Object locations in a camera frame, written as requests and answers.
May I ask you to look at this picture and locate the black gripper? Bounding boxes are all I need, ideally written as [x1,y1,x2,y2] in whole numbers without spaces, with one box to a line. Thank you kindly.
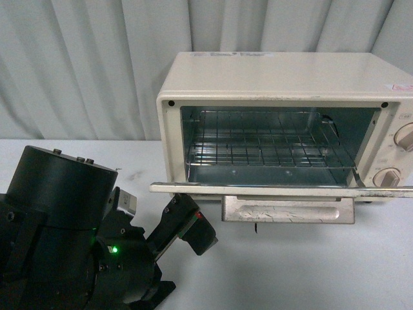
[93,187,176,309]

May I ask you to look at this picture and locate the cream oven door with handle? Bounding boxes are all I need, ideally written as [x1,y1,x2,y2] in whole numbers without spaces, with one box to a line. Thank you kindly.
[149,182,412,225]

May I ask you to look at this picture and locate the cream Toshiba toaster oven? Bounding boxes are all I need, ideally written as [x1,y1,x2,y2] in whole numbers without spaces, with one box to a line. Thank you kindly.
[156,52,412,187]

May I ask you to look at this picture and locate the white pleated curtain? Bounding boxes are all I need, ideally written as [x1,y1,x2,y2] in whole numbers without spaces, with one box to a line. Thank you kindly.
[1,1,412,140]

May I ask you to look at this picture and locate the beige lower timer knob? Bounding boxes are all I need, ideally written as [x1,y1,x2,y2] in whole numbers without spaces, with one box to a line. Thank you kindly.
[372,167,401,188]

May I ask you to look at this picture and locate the beige upper temperature knob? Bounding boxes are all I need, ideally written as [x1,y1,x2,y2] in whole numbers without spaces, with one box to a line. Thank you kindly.
[394,123,413,152]

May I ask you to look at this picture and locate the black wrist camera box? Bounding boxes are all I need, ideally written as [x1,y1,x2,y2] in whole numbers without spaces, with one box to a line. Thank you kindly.
[146,194,217,260]

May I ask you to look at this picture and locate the metal wire oven rack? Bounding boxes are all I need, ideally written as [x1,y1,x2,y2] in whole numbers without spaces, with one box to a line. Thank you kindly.
[185,110,356,170]

